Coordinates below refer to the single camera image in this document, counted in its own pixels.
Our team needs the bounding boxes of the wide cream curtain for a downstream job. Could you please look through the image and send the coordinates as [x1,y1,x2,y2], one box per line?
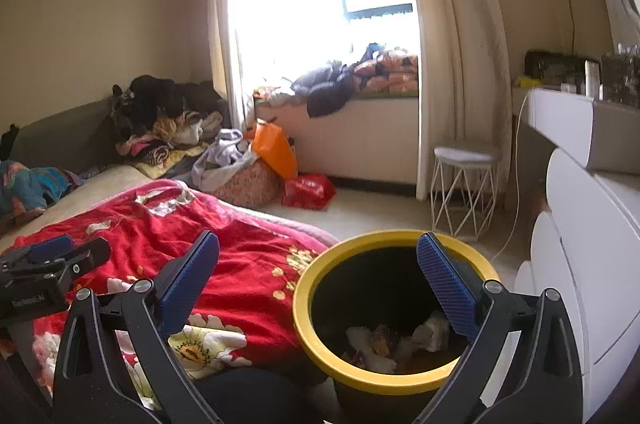
[387,0,511,202]

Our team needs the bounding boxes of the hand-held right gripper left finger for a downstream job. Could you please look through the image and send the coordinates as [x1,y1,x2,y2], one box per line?
[52,230,223,424]

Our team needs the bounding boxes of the white wire stool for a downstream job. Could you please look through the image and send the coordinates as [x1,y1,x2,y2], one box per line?
[430,145,502,242]

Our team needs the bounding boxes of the black cloth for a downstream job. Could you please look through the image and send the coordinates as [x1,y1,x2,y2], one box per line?
[0,124,21,160]

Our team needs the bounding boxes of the white drawer cabinet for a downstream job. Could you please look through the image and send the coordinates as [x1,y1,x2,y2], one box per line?
[514,148,640,424]

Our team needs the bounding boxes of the dark organizer box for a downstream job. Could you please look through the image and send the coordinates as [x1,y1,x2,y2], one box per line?
[600,54,640,107]

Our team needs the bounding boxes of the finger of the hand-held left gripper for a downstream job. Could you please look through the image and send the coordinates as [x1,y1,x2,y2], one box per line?
[56,237,113,277]
[0,234,76,268]

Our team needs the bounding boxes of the orange patterned quilt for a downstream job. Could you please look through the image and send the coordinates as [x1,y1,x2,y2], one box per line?
[352,48,419,96]

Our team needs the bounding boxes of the small pile of light clothes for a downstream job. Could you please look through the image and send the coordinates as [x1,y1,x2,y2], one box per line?
[252,84,296,107]

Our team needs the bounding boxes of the white window seat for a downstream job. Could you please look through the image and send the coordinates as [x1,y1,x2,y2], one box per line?
[254,94,420,197]

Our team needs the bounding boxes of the white cable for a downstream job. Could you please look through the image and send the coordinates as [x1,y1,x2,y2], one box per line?
[491,88,541,261]

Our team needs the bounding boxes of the narrow cream curtain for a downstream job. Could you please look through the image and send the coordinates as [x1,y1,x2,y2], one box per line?
[207,0,256,140]

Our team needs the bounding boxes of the pile of dark clothes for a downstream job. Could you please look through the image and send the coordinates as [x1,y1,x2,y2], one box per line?
[111,75,228,142]

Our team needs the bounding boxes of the black yellow-rimmed trash bin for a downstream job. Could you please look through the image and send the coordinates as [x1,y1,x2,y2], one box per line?
[292,230,502,424]

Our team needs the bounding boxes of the grey bed headboard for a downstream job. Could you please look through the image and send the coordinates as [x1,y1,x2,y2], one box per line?
[0,96,131,170]

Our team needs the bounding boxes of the beige mattress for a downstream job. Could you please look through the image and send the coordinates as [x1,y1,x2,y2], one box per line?
[0,164,156,255]

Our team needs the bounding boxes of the orange bag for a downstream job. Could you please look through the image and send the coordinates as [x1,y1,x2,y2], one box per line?
[251,120,299,181]

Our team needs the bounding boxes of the arched mirror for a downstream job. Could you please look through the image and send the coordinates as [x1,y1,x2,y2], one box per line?
[592,0,640,55]

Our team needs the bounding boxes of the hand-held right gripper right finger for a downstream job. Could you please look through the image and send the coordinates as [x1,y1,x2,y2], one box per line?
[412,232,585,424]

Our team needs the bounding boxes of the black bag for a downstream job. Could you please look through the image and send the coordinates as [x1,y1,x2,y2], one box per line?
[524,50,601,87]

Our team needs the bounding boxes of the white bottle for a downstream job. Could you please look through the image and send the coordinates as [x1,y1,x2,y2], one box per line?
[585,60,601,100]

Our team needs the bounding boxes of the white vanity desk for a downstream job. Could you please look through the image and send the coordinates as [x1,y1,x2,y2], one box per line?
[511,86,640,175]

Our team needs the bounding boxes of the teal floral garment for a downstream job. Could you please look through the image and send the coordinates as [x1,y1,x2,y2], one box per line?
[0,160,83,217]

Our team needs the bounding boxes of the red plastic bag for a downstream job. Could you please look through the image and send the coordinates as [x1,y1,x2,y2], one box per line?
[281,173,337,211]

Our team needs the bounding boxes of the red floral blanket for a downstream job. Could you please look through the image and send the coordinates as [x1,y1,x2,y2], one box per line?
[15,179,341,412]

